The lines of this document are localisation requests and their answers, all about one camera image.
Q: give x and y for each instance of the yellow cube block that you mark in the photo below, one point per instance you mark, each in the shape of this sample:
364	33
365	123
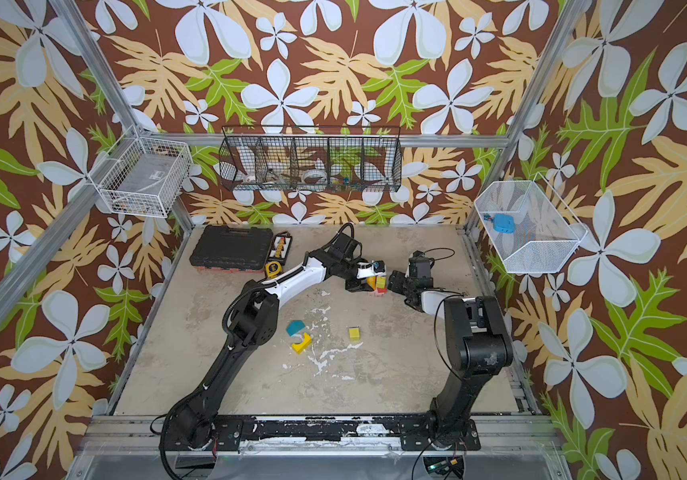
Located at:
354	334

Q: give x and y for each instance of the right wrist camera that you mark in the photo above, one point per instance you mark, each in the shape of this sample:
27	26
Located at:
420	265

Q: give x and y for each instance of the electronics board with led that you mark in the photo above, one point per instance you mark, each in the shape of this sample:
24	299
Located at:
444	468

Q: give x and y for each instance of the teal wood block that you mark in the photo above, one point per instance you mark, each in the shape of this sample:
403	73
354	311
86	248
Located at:
296	327

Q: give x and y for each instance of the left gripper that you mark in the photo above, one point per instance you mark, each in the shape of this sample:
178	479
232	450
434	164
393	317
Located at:
360	285

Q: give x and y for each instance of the blue object in basket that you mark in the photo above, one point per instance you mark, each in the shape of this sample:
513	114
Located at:
501	223

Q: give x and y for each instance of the yellow tape measure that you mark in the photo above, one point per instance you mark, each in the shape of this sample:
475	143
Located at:
273	269

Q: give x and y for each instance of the yellow arch block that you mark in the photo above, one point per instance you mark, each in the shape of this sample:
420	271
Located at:
302	345

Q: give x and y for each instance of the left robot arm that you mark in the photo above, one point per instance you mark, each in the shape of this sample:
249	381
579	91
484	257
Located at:
250	321

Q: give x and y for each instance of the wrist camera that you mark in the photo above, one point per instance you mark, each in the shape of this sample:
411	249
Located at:
420	265
369	269

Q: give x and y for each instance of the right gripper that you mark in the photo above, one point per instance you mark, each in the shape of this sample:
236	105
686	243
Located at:
398	283

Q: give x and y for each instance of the white mesh basket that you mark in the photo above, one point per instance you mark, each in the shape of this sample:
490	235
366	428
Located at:
547	231

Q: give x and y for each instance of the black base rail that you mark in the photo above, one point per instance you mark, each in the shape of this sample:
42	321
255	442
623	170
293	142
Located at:
232	433

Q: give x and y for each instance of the black wire basket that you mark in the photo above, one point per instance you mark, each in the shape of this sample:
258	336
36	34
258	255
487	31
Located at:
313	158

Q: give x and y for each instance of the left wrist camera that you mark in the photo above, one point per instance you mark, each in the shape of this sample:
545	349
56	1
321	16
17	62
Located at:
369	269

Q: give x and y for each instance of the black tool case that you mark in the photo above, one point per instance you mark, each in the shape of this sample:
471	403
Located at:
226	248

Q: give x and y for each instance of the white wire basket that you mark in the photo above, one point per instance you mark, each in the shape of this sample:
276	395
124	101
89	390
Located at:
142	174

